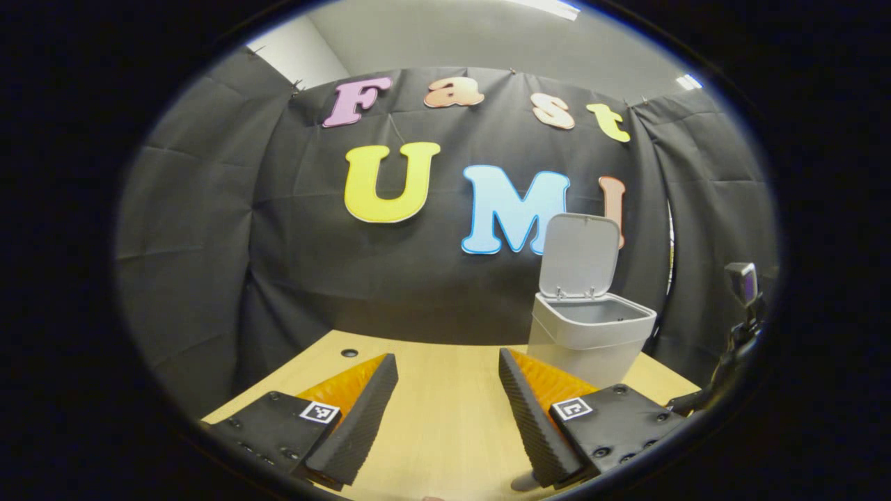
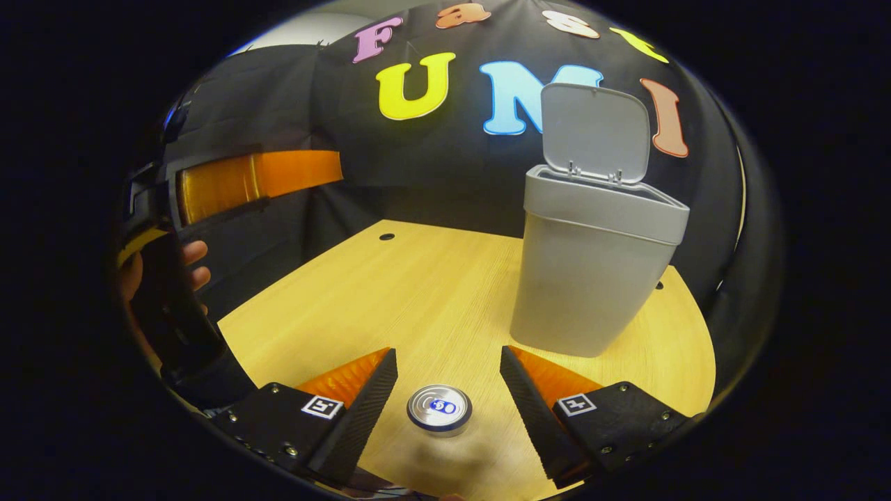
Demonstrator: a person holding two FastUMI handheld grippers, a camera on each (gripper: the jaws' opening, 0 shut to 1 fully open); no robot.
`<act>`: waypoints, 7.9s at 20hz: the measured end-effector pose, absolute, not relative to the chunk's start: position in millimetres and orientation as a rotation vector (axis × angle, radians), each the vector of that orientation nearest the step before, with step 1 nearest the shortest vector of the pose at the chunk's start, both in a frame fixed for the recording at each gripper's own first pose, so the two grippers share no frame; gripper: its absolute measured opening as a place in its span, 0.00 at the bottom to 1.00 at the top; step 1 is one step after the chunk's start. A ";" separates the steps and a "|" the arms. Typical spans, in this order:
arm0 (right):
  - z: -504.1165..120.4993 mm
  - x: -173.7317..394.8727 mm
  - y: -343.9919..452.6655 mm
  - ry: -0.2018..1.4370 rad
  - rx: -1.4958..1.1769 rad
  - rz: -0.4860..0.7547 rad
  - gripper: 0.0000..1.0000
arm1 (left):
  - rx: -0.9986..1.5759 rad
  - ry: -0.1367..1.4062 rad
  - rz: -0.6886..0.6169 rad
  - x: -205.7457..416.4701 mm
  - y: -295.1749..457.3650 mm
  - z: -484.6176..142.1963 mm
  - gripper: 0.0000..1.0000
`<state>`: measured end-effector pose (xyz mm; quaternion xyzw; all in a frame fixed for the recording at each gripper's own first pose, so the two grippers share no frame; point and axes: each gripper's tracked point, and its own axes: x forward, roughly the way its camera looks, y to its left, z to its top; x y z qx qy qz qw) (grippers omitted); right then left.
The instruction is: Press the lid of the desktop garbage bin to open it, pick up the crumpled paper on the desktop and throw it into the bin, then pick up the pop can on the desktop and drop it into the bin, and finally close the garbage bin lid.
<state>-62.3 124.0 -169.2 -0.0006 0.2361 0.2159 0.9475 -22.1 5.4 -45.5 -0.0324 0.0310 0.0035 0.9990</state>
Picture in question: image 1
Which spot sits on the black backdrop cloth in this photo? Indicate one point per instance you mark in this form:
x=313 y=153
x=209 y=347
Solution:
x=313 y=278

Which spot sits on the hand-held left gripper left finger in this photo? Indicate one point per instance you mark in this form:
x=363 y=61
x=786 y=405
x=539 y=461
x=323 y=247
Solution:
x=365 y=424

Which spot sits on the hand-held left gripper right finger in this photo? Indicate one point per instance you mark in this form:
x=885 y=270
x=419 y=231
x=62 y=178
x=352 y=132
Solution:
x=532 y=424

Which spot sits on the wooden desktop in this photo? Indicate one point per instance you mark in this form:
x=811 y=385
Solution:
x=445 y=417

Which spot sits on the white desktop garbage bin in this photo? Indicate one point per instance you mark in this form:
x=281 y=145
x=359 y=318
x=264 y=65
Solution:
x=585 y=334

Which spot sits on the ceiling light panel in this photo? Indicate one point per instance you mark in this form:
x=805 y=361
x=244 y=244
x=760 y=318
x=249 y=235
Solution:
x=689 y=81
x=550 y=7

